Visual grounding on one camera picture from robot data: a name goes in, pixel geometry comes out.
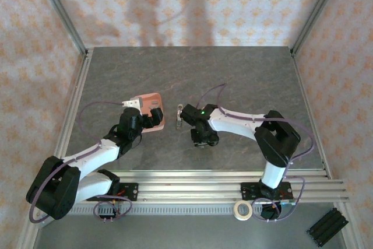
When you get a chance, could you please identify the small metal parts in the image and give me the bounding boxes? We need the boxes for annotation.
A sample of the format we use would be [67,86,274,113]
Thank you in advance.
[175,103,185,131]

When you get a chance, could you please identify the pink plastic tray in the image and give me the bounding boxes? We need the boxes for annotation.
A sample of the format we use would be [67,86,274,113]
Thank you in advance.
[131,92,166,133]

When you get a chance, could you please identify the aluminium mounting rails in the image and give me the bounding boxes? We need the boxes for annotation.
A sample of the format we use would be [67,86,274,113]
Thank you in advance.
[30,170,350,205]

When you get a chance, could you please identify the white tape roll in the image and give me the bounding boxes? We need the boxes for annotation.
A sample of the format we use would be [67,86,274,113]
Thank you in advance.
[233,201,253,221]

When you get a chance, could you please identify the black extrusion piece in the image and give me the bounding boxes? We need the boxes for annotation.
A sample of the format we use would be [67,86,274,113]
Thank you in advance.
[306,207,350,246]

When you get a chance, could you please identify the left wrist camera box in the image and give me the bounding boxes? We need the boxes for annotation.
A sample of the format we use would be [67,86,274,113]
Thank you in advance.
[121,96,144,110]

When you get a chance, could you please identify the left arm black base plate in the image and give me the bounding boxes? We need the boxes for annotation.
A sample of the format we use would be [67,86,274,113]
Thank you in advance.
[86,183,139,202]

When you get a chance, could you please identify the aluminium side rail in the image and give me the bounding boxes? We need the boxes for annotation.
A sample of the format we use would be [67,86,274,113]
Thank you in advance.
[290,47,333,180]
[54,49,94,159]

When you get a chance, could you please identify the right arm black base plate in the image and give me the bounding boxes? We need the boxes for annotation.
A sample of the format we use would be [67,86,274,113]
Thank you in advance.
[240,181,294,202]

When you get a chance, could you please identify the grey slotted cable duct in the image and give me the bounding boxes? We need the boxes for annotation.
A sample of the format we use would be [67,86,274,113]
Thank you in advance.
[66,204,298,216]

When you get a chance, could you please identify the aluminium frame post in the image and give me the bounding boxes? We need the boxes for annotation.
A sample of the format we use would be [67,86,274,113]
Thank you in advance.
[290,0,348,57]
[30,0,89,56]

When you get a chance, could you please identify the aluminium frame leg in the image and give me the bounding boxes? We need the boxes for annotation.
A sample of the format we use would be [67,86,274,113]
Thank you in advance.
[340,202,364,249]
[19,204,44,249]

